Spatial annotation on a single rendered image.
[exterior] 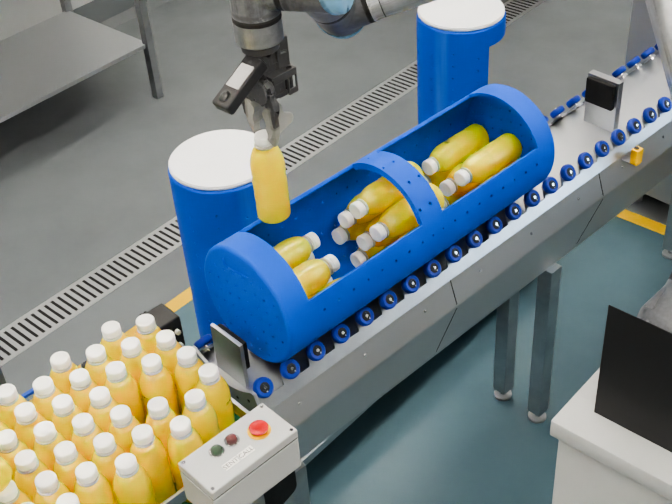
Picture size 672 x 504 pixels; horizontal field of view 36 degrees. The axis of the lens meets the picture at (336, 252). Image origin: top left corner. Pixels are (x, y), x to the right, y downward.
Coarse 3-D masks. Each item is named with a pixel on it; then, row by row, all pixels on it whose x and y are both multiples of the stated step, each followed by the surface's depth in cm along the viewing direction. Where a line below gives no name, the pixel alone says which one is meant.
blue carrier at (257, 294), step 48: (480, 96) 264; (432, 144) 265; (528, 144) 259; (336, 192) 246; (432, 192) 231; (480, 192) 239; (240, 240) 214; (432, 240) 233; (240, 288) 217; (288, 288) 209; (336, 288) 216; (384, 288) 229; (240, 336) 228; (288, 336) 211
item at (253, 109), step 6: (246, 102) 200; (252, 102) 200; (246, 108) 201; (252, 108) 200; (258, 108) 200; (264, 108) 204; (246, 114) 202; (252, 114) 201; (258, 114) 202; (252, 120) 202; (258, 120) 203; (252, 126) 203; (258, 126) 204
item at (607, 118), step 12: (600, 72) 288; (588, 84) 288; (600, 84) 285; (612, 84) 284; (588, 96) 290; (600, 96) 287; (612, 96) 284; (588, 108) 294; (600, 108) 291; (612, 108) 287; (588, 120) 296; (600, 120) 293; (612, 120) 290
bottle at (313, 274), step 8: (304, 264) 220; (312, 264) 220; (320, 264) 221; (328, 264) 223; (296, 272) 218; (304, 272) 218; (312, 272) 219; (320, 272) 220; (328, 272) 222; (304, 280) 218; (312, 280) 218; (320, 280) 220; (304, 288) 217; (312, 288) 219; (320, 288) 221
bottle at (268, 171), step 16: (256, 160) 204; (272, 160) 203; (256, 176) 206; (272, 176) 205; (256, 192) 209; (272, 192) 207; (288, 192) 211; (256, 208) 213; (272, 208) 210; (288, 208) 212
